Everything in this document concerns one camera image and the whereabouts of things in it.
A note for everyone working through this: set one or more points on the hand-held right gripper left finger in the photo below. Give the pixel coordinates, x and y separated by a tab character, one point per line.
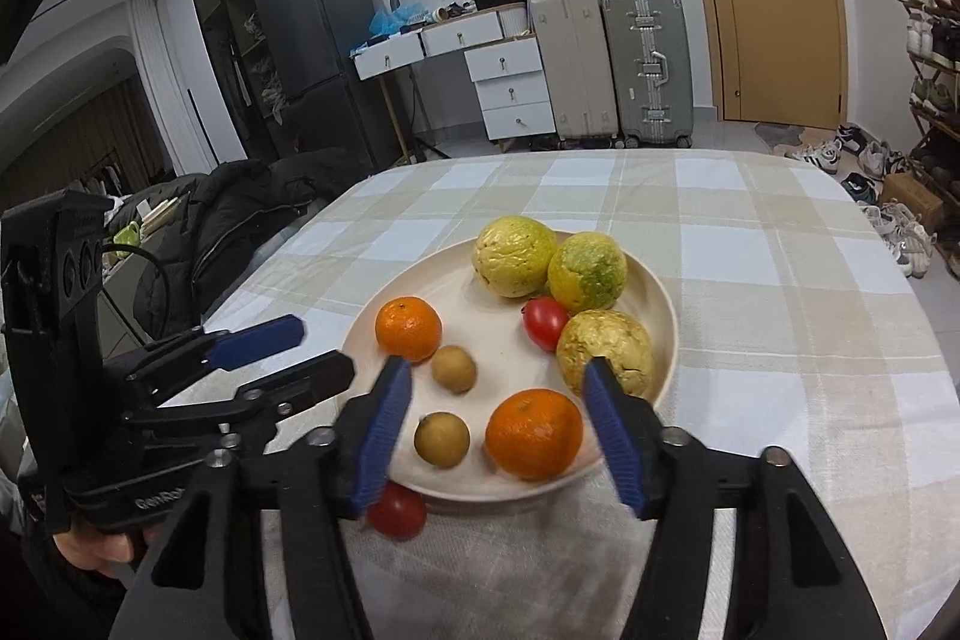
382	434

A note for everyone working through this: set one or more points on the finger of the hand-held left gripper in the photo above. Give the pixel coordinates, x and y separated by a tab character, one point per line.
315	381
259	340

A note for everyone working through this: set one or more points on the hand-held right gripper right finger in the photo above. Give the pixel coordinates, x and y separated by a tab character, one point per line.
611	441

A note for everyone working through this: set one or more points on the brown longan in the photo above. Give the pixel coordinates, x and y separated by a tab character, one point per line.
442	440
454	369

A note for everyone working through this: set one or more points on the large orange mandarin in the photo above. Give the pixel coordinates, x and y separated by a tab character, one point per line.
534	434

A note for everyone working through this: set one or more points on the red tomato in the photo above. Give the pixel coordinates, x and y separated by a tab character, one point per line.
545	323
401	512

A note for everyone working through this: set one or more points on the dull yellow speckled guava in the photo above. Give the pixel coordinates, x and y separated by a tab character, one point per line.
607	340

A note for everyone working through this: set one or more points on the small orange mandarin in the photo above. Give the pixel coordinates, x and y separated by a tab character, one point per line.
409	329

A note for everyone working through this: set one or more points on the beige round plate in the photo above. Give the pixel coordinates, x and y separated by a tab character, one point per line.
510	377

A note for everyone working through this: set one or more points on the large yellow guava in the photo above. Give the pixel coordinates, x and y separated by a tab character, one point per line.
514	256

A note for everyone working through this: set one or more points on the person's left hand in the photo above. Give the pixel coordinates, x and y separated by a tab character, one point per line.
94	548

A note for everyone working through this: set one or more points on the black jacket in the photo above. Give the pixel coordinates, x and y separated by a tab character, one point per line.
247	205

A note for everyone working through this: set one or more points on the beige checked tablecloth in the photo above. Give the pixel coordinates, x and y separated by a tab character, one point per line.
750	310

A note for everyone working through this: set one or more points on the dark grey refrigerator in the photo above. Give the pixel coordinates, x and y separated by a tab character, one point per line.
322	55

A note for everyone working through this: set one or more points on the dark open cabinet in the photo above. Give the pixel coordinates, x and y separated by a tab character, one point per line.
225	48

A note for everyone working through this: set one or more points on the blue plastic bag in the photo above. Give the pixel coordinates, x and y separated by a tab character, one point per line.
394	21

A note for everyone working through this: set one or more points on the grey door mat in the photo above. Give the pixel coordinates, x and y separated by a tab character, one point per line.
784	136

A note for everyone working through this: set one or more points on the white desk with drawers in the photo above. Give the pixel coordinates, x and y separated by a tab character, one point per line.
510	85

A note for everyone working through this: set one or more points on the silver suitcase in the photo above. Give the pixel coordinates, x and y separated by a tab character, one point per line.
645	70

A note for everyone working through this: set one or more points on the beige suitcase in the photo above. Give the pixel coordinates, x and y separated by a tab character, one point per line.
574	70

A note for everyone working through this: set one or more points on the scattered loose shoes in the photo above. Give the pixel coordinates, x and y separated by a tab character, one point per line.
870	160

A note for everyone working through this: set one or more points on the small cardboard box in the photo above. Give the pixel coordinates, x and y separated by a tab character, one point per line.
911	201

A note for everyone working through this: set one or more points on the wooden shoe rack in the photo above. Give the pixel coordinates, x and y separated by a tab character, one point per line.
934	138

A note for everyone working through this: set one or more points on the group of racked shoes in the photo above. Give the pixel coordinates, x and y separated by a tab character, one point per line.
930	40

